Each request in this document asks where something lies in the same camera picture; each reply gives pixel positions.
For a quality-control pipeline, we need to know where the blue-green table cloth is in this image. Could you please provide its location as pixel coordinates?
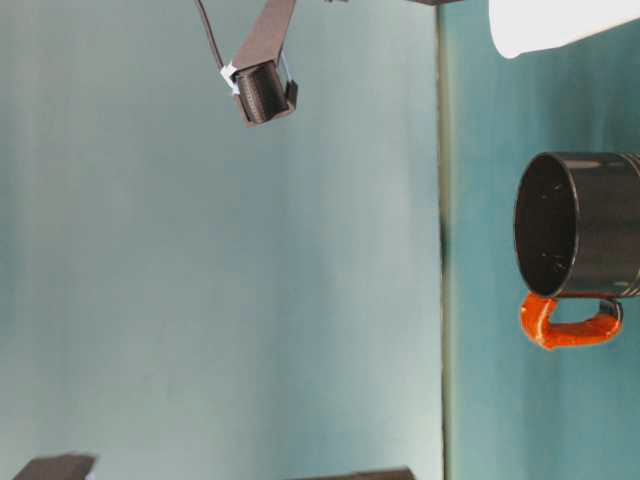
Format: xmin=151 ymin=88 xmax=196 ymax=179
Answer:
xmin=438 ymin=0 xmax=640 ymax=480

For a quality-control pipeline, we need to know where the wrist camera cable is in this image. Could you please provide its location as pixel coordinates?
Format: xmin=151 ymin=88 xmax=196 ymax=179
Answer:
xmin=193 ymin=0 xmax=229 ymax=71

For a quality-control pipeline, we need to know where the black cup holder red handle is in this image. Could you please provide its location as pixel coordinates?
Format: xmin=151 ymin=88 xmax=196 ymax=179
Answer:
xmin=513 ymin=152 xmax=640 ymax=352

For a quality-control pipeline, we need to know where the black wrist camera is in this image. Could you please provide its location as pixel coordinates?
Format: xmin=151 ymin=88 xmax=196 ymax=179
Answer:
xmin=12 ymin=452 xmax=99 ymax=480
xmin=219 ymin=0 xmax=301 ymax=129

